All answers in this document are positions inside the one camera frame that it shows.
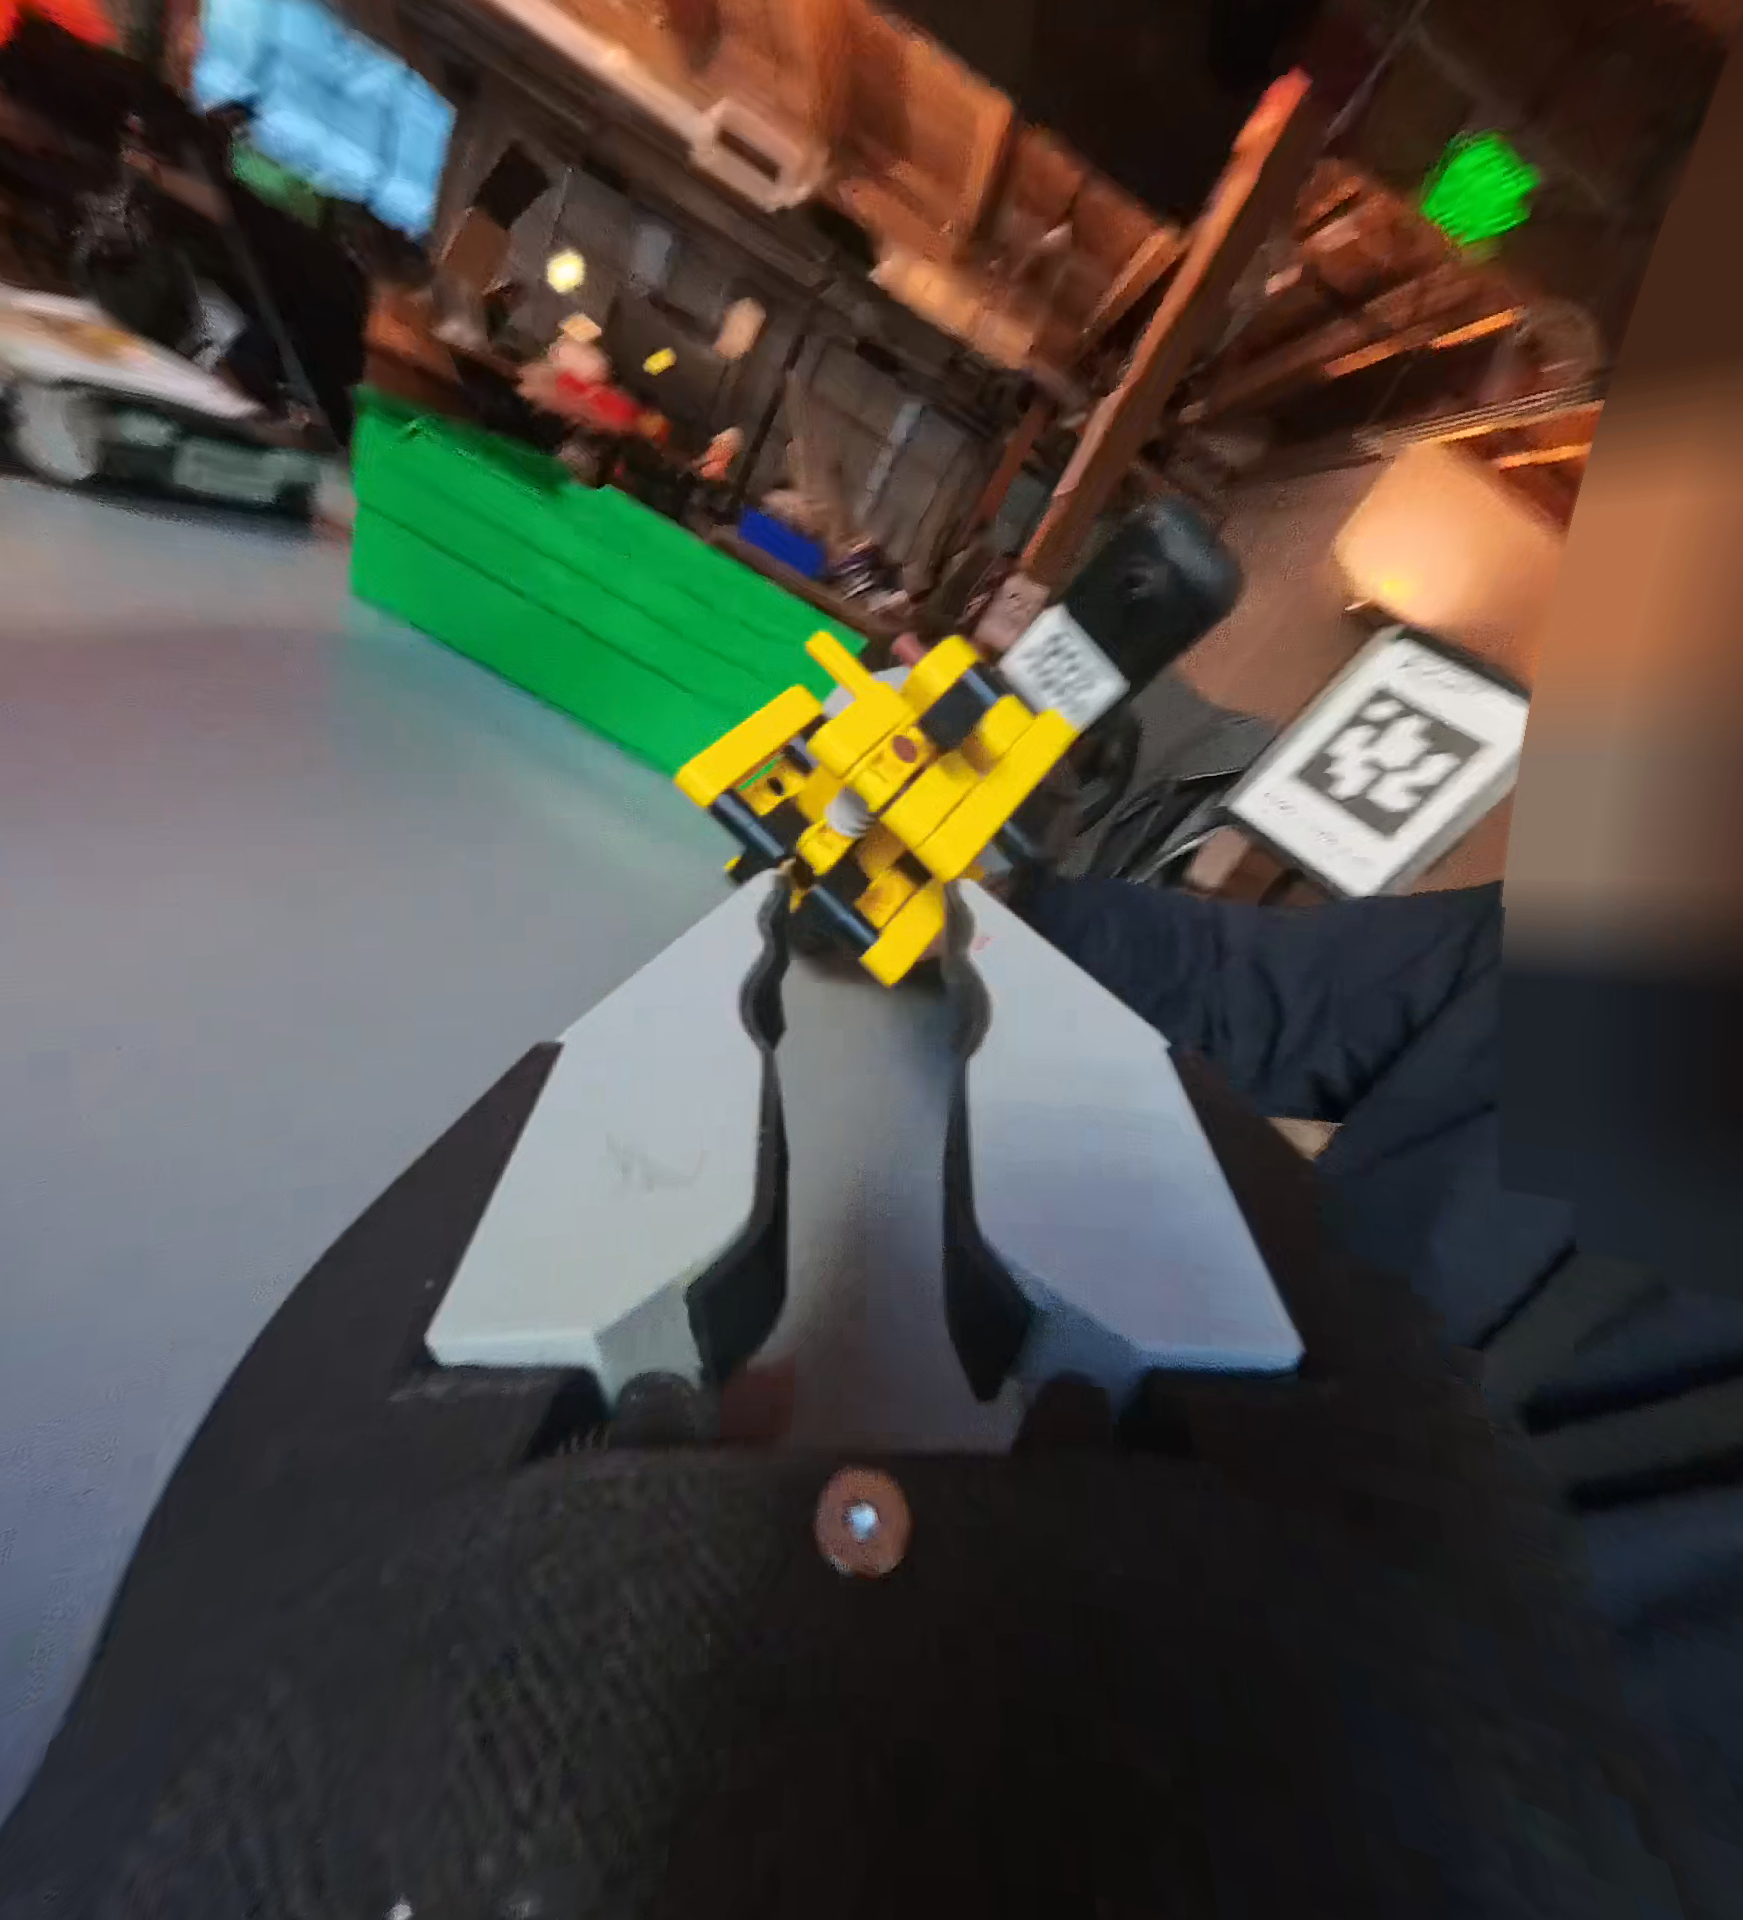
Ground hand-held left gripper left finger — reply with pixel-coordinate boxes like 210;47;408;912
426;876;790;1397

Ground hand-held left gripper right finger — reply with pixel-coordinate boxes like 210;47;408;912
940;881;1307;1404

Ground yellow black lego model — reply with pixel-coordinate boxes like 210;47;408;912
674;630;1086;988

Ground green plastic bin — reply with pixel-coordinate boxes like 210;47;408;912
350;385;874;778

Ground person's right forearm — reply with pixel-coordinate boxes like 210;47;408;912
1022;876;1505;1187

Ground green exit sign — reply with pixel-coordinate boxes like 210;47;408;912
1415;131;1543;251

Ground red storage bin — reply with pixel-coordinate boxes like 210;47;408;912
548;356;670;444

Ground person's legs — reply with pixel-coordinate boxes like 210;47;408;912
1321;974;1743;1920

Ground yellow black cardboard box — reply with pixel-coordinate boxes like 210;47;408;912
0;246;328;522

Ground slanted wooden support post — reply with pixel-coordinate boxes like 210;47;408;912
1018;72;1317;610

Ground wall lamp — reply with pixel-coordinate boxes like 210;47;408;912
1333;446;1565;639

